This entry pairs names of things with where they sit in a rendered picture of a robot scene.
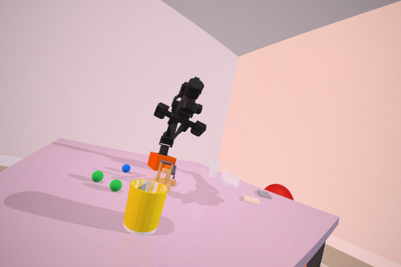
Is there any peach flat bar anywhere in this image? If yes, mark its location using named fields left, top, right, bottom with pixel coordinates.
left=244, top=195, right=260, bottom=205

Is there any yellow mug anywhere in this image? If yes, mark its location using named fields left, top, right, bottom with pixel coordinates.
left=123, top=179, right=168, bottom=236

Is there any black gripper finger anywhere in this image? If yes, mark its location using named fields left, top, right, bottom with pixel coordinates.
left=168, top=115, right=180, bottom=140
left=173, top=120, right=191, bottom=140

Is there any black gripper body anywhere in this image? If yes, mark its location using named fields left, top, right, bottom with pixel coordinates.
left=153, top=102, right=206, bottom=137

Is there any green ball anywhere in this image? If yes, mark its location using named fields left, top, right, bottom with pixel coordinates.
left=92, top=171, right=103, bottom=182
left=110, top=179, right=122, bottom=192

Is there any grey flat rectangular tile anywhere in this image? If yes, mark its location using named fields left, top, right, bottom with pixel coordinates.
left=257, top=190, right=272, bottom=199

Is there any blue ball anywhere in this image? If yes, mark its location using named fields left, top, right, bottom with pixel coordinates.
left=122, top=164, right=130, bottom=173

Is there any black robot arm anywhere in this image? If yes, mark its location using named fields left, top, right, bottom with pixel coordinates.
left=158, top=77, right=205, bottom=157

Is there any white plastic cup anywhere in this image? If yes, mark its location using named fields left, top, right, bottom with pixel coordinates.
left=209, top=160, right=222, bottom=178
left=219, top=170, right=241, bottom=189

